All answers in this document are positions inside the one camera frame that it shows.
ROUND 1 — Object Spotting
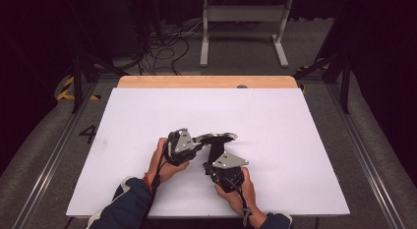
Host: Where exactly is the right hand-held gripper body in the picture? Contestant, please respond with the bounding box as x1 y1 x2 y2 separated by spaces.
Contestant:
209 151 249 194

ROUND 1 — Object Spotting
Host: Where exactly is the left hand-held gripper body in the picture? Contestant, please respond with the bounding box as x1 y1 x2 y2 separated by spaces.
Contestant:
165 128 200 167

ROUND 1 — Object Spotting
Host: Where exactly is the oval silver picture frame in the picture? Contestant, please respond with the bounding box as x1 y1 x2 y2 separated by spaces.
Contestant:
196 132 239 165

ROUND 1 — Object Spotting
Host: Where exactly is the person's left hand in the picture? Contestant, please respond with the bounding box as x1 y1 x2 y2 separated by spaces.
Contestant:
146 138 191 188

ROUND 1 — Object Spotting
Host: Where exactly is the person's right hand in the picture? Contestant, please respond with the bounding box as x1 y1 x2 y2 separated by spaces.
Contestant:
214 167 268 228

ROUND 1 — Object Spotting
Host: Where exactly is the wooden table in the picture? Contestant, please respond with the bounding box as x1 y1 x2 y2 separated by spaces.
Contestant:
117 75 299 89

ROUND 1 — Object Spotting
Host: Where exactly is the white board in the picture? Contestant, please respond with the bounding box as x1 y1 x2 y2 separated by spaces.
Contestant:
66 87 351 219

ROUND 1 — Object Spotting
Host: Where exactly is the yellow black floor tape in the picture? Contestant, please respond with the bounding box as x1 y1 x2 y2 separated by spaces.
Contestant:
296 57 329 73
56 76 101 102

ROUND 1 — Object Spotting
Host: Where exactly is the black metal stand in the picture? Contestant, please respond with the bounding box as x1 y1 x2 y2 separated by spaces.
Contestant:
292 52 352 114
70 50 130 114

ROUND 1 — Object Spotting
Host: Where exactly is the right hand-held gripper cable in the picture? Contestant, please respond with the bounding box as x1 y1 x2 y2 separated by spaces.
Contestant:
225 175 254 228

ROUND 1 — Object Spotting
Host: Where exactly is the red wrist bracelet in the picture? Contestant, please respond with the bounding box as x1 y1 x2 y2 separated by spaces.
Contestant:
143 174 154 195

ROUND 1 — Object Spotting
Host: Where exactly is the tangle of black floor cables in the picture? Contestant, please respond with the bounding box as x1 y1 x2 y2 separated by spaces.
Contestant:
136 21 198 76

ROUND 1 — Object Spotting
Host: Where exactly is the white metal desk frame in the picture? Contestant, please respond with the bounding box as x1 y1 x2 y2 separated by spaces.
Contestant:
200 0 293 69

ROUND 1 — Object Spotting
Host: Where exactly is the aluminium floor rail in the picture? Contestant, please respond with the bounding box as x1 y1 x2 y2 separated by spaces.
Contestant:
326 83 407 229
12 81 100 229

